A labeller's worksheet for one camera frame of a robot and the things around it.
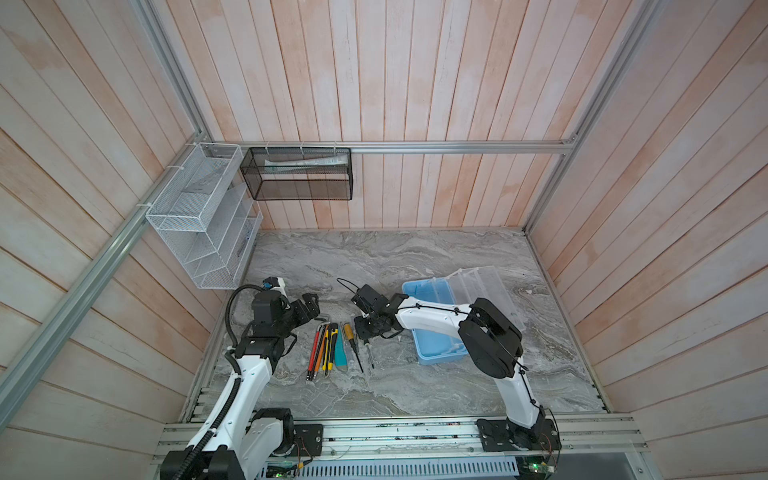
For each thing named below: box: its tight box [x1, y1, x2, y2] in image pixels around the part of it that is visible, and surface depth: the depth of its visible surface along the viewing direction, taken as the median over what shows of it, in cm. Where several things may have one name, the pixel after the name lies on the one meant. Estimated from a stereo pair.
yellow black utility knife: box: [327, 329, 339, 371], surface depth 90 cm
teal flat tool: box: [334, 330, 348, 367], surface depth 90 cm
